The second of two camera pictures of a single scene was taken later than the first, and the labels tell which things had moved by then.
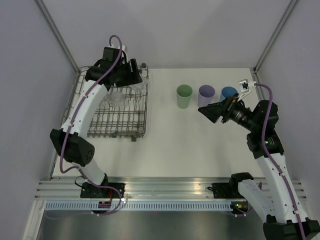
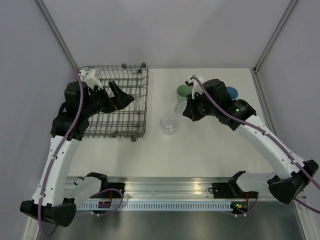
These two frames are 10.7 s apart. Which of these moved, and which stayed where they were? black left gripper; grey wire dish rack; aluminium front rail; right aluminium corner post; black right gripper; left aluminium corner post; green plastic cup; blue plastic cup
Moved: black right gripper; black left gripper
Stayed: left aluminium corner post; right aluminium corner post; aluminium front rail; green plastic cup; grey wire dish rack; blue plastic cup
